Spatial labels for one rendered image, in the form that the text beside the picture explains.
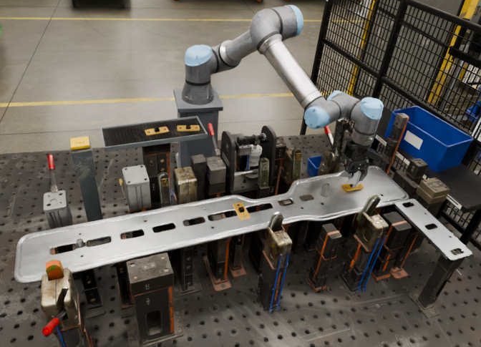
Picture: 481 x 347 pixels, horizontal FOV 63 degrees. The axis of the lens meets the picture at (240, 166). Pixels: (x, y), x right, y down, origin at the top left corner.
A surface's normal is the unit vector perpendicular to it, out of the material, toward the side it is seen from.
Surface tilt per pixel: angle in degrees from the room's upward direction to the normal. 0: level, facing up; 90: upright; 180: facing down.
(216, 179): 90
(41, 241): 0
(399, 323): 0
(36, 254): 0
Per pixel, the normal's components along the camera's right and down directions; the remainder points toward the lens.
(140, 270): 0.07, -0.80
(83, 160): 0.36, 0.58
